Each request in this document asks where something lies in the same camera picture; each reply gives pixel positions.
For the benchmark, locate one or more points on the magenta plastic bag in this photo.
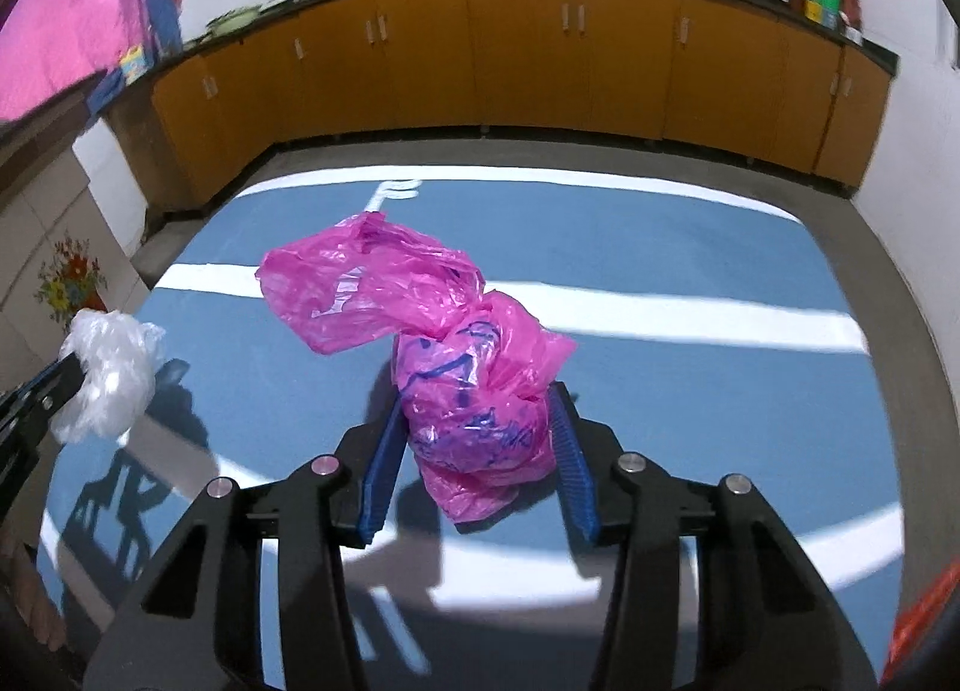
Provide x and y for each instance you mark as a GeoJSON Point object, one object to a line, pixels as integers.
{"type": "Point", "coordinates": [471, 365]}

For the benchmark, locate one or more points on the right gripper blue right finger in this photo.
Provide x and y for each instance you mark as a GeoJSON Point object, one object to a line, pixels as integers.
{"type": "Point", "coordinates": [578, 485]}

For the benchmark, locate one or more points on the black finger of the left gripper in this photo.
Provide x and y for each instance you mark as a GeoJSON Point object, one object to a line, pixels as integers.
{"type": "Point", "coordinates": [27, 412]}

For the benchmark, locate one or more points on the lower wooden kitchen cabinets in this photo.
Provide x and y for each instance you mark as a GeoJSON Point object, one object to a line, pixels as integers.
{"type": "Point", "coordinates": [746, 78]}

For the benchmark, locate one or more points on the white cabinet flower decal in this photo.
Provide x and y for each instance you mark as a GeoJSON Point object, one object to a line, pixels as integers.
{"type": "Point", "coordinates": [58, 256]}

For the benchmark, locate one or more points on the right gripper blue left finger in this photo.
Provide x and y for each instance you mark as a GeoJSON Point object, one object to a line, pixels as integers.
{"type": "Point", "coordinates": [380, 472]}

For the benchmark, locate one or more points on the clear plastic bag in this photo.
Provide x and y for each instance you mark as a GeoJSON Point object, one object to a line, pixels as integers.
{"type": "Point", "coordinates": [119, 356]}

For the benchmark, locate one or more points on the blue white striped tablecloth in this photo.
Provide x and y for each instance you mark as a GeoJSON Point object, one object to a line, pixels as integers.
{"type": "Point", "coordinates": [711, 334]}

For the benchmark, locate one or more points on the person's hand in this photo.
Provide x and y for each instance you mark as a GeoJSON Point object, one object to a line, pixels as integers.
{"type": "Point", "coordinates": [20, 576]}

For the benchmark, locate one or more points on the green basin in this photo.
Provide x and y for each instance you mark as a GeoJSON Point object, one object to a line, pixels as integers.
{"type": "Point", "coordinates": [232, 21]}

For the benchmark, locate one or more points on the pink curtain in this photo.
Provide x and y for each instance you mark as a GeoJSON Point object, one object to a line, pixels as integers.
{"type": "Point", "coordinates": [50, 45]}

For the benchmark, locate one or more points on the red plastic trash basket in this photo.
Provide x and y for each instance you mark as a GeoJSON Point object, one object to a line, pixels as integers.
{"type": "Point", "coordinates": [924, 650]}

